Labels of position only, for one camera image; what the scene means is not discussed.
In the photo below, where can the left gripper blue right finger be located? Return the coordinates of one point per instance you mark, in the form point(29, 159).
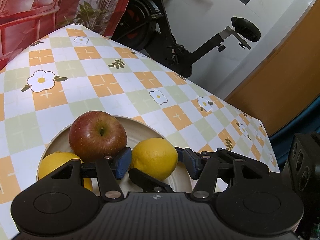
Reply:
point(203, 168)

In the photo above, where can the yellow lemon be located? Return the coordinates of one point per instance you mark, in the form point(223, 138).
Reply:
point(53, 161)
point(156, 157)

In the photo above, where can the wooden orange door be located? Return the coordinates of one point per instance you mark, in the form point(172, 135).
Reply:
point(287, 81)

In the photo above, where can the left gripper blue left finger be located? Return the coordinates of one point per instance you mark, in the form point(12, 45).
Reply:
point(109, 171)

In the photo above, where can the red apple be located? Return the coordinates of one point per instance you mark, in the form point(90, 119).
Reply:
point(96, 134)

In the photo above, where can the red printed backdrop curtain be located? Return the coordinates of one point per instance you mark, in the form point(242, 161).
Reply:
point(23, 22)

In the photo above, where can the checkered floral tablecloth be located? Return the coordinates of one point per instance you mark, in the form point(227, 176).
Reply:
point(74, 70)

